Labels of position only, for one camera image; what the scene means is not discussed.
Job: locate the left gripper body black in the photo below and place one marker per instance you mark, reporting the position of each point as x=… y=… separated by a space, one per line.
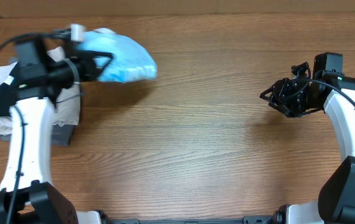
x=86 y=71

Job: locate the folded beige garment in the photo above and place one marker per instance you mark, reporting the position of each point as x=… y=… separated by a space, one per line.
x=68 y=104

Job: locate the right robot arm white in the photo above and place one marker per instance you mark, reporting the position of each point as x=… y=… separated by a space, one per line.
x=335 y=95

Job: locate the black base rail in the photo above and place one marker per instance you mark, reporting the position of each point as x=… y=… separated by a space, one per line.
x=261 y=219

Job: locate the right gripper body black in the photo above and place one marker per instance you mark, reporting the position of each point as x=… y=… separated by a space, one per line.
x=296 y=106

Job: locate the light blue t-shirt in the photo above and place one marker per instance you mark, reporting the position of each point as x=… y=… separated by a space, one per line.
x=131 y=62

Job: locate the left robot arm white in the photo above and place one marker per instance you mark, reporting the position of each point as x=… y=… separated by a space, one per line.
x=47 y=63

